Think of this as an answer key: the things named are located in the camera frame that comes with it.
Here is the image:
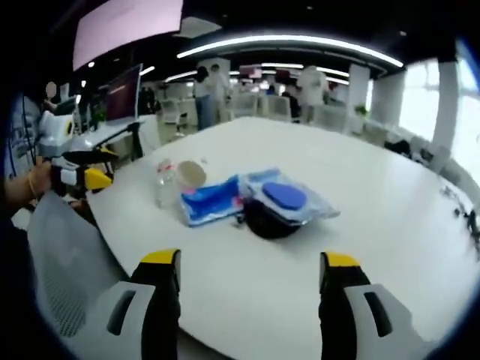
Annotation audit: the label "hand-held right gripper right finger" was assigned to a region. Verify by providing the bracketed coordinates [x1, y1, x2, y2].
[318, 250, 427, 360]

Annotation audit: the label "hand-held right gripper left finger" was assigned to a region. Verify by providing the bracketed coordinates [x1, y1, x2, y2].
[73, 247, 183, 360]

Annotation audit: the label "clear plastic bottle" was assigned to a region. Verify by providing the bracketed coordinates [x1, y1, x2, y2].
[154, 158, 179, 209]

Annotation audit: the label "beige paper cup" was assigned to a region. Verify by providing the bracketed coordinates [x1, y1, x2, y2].
[175, 160, 208, 189]

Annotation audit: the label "black round bowl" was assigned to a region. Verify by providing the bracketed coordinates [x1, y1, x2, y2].
[242, 198, 302, 240]

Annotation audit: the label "blue plastic packet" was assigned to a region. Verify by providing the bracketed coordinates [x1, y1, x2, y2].
[178, 173, 245, 228]

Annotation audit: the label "clear packet with blue oval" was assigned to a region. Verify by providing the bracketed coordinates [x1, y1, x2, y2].
[238, 167, 341, 227]

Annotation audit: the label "small dark table items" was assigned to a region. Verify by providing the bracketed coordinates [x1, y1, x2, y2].
[437, 183, 480, 245]

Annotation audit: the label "person's left hand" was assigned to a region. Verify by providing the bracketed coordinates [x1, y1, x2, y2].
[30, 156, 53, 200]

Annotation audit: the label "white side desk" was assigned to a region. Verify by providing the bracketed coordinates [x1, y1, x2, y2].
[76, 115, 158, 166]

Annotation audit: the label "computer monitor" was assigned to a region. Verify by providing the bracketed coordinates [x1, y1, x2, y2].
[103, 63, 144, 123]

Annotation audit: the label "white mesh chair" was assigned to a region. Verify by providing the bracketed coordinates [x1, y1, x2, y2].
[26, 190, 131, 341]

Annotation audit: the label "white office chair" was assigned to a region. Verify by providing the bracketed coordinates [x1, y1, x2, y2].
[159, 97, 188, 137]

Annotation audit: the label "white table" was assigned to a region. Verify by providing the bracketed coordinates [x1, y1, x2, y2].
[85, 115, 480, 360]

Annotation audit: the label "curved ceiling light strip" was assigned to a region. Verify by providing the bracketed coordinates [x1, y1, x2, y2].
[175, 34, 405, 69]

